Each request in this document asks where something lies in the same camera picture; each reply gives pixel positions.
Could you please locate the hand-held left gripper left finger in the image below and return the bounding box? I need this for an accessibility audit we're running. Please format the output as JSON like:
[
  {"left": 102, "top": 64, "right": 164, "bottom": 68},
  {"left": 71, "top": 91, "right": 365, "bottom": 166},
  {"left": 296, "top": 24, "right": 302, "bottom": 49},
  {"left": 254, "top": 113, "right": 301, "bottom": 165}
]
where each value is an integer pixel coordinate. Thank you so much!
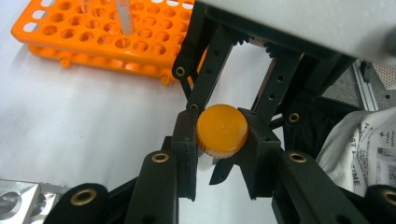
[{"left": 124, "top": 109, "right": 200, "bottom": 224}]

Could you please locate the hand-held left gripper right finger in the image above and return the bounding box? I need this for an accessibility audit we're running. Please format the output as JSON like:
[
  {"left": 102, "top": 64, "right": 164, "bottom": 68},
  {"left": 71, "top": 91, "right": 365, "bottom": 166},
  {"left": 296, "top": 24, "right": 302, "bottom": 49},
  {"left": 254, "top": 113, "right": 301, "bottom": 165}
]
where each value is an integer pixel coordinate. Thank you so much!
[{"left": 237, "top": 106, "right": 370, "bottom": 224}]

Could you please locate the orange plastic test tube rack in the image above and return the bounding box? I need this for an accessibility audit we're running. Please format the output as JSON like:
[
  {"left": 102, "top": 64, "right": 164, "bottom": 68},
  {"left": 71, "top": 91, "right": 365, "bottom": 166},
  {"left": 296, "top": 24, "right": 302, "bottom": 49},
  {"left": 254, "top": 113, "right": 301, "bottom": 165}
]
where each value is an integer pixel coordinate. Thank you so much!
[{"left": 10, "top": 0, "right": 208, "bottom": 87}]

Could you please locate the silver metal test tube rack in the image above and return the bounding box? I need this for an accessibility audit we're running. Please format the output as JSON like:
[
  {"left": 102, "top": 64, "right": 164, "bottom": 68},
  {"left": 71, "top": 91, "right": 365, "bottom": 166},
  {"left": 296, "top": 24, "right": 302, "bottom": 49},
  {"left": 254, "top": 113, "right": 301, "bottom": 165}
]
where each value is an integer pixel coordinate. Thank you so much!
[{"left": 0, "top": 178, "right": 71, "bottom": 224}]

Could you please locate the clear test tube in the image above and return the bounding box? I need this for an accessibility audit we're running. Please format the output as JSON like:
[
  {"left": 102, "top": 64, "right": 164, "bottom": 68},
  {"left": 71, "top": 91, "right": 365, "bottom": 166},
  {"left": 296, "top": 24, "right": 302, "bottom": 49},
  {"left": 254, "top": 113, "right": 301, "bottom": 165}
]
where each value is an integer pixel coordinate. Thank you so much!
[{"left": 78, "top": 0, "right": 95, "bottom": 14}]

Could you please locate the white printed shirt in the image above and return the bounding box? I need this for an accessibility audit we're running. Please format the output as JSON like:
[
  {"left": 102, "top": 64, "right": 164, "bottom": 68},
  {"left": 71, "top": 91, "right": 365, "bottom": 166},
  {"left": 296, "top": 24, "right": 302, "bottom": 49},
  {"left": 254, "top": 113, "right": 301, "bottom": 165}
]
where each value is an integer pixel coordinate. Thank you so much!
[{"left": 316, "top": 106, "right": 396, "bottom": 198}]

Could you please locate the perforated metal panel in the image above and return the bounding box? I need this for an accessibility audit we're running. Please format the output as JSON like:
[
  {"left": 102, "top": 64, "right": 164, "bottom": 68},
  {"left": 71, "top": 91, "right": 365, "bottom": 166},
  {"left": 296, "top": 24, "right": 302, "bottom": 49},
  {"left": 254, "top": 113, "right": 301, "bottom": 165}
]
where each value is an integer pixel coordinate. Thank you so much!
[{"left": 372, "top": 61, "right": 396, "bottom": 91}]

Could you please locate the aluminium floor rail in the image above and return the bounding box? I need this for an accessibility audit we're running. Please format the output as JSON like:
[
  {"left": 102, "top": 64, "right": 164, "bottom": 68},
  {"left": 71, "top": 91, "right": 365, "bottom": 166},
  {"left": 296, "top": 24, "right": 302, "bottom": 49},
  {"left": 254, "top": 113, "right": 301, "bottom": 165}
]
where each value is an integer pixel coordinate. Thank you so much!
[{"left": 351, "top": 59, "right": 396, "bottom": 111}]

